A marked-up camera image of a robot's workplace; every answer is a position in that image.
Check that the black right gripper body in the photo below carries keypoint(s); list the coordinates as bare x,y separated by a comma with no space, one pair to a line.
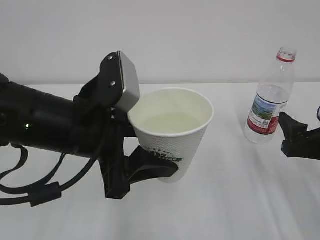
301,147

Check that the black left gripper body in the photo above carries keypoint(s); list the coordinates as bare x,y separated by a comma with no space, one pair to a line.
110,146

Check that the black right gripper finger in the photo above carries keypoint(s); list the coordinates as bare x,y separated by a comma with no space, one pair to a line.
296,132

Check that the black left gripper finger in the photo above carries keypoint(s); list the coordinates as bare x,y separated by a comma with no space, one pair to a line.
142,165

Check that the clear plastic water bottle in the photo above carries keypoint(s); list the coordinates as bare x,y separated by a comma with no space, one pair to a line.
272,95

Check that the white paper cup green logo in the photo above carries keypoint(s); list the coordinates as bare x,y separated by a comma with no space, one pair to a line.
170,123

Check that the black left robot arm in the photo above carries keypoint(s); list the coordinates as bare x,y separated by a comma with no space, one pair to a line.
84,131

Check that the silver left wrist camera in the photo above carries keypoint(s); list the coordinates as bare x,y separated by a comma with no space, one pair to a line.
118,82

